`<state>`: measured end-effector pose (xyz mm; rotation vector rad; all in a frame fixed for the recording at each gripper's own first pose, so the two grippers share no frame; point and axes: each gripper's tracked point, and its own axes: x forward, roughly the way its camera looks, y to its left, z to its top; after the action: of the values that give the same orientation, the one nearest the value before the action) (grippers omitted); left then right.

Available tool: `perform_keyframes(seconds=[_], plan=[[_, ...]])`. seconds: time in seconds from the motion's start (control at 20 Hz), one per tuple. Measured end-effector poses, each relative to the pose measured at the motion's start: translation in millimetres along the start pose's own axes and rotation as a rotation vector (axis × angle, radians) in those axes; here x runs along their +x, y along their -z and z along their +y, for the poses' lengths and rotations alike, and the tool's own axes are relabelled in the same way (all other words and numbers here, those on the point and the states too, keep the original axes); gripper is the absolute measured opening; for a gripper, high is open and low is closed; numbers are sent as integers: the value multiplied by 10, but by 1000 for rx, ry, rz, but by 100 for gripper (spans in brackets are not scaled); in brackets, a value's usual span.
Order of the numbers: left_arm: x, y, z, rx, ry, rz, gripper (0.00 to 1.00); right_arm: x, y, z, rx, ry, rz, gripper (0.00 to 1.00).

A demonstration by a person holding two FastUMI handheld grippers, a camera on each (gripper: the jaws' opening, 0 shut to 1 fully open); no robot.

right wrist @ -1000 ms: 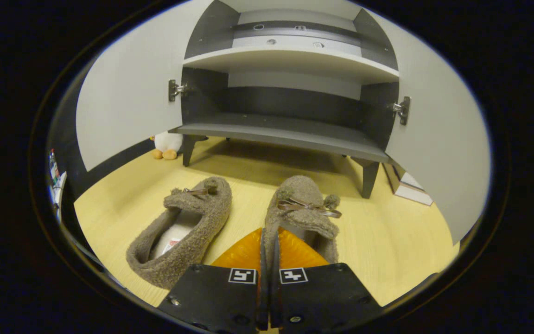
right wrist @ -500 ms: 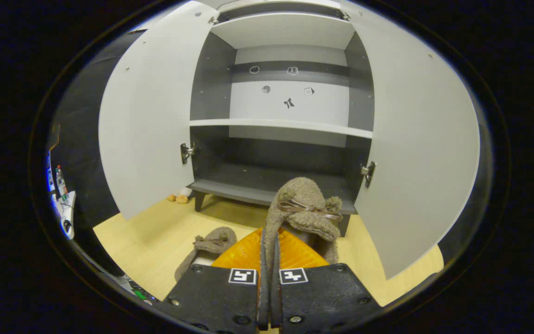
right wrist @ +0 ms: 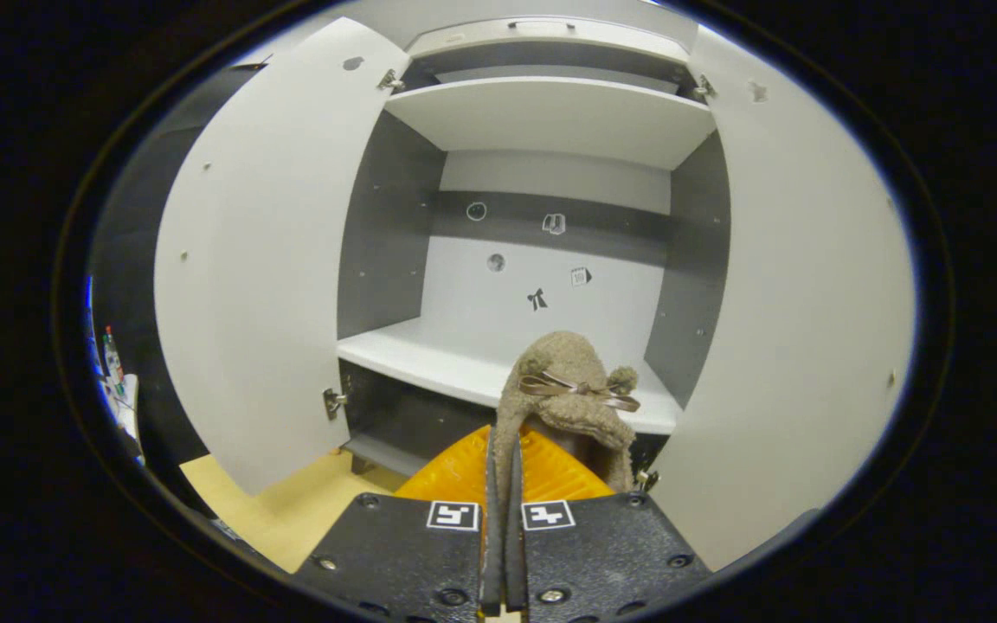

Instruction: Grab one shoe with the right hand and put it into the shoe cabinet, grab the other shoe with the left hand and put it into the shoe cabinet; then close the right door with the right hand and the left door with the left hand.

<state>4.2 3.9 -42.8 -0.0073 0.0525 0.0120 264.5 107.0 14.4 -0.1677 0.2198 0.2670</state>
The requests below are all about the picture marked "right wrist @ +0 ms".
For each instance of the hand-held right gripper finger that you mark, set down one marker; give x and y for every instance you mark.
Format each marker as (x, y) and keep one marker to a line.
(493, 554)
(514, 554)

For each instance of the white grey shoe cabinet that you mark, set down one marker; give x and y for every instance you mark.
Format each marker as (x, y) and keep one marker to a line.
(550, 117)

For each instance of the white cabinet door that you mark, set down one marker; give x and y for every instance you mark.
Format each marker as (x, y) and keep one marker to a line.
(801, 329)
(265, 260)

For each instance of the brown fluffy shoe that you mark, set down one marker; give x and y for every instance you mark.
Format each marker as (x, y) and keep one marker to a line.
(559, 363)

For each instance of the small bottle with red cap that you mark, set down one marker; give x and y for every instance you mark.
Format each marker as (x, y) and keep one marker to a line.
(112, 359)

